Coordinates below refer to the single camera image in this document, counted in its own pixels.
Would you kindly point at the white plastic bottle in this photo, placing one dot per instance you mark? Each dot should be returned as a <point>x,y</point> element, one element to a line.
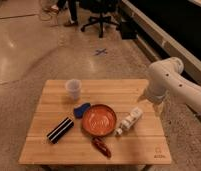
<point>129,121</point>

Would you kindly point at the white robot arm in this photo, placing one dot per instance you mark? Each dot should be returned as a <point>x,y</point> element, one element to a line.
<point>165,75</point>

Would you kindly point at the clear plastic cup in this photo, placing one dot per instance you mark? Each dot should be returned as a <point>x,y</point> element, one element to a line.
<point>73,87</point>

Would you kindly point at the orange round bowl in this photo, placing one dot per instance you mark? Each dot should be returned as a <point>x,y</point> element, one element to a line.
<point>99,120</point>

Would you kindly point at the blue sponge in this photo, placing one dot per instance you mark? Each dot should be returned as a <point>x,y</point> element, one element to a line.
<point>79,111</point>

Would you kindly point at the wooden table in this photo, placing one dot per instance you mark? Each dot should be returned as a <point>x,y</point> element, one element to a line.
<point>144,143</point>

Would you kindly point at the black white striped box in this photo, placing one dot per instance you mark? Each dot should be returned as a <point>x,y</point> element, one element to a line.
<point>60,130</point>

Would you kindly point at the dark red chili pepper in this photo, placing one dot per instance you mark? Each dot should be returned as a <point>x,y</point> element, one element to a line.
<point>101,146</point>

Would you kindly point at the black box on floor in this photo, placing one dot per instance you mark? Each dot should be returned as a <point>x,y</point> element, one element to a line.
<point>127,30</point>

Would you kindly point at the black office chair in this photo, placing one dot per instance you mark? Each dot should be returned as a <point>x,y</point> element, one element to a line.
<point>100,7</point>

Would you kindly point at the person's legs and shoes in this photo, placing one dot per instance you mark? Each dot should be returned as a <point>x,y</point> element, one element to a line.
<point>73,19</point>

